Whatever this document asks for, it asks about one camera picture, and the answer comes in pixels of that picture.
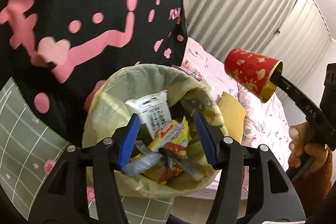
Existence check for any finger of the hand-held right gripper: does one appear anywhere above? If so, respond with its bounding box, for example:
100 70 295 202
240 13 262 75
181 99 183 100
270 72 324 122

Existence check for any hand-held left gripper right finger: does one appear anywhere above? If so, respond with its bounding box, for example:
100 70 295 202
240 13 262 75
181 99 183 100
195 112 306 224

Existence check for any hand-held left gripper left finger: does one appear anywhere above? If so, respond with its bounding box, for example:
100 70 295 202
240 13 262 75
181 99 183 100
31 113 141 224

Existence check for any yellow snack packet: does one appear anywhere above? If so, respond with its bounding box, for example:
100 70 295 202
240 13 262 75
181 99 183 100
147 116 191 153

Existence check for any white green milk carton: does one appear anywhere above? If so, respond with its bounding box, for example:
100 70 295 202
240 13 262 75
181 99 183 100
125 90 174 140

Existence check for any yellow plastic bag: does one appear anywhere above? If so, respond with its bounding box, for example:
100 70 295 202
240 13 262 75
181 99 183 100
82 64 229 198

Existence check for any red paper cup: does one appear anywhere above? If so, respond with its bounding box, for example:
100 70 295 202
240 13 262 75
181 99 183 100
224 48 284 104

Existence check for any person's right hand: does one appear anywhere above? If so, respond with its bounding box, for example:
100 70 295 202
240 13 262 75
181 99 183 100
287 124 328 172

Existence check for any yellow silver packet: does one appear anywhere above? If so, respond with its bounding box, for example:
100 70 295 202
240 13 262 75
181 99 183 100
123 151 163 177

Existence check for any silver foil wrapper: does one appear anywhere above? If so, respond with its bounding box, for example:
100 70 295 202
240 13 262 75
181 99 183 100
159 147 204 180

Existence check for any yellow cushion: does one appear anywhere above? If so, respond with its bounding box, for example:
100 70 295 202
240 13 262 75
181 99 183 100
218 91 247 139

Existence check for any red snack packet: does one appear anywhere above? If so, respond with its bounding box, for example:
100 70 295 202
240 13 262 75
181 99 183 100
157 143 189 184

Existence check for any pink beaded toy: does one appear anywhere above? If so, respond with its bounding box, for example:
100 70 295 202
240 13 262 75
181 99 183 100
43 160 96 201

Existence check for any beige curtain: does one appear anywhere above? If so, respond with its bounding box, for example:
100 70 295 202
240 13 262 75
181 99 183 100
188 0 336 109

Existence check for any green checked mat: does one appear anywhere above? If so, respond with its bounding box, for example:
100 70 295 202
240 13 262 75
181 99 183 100
0 76 174 224

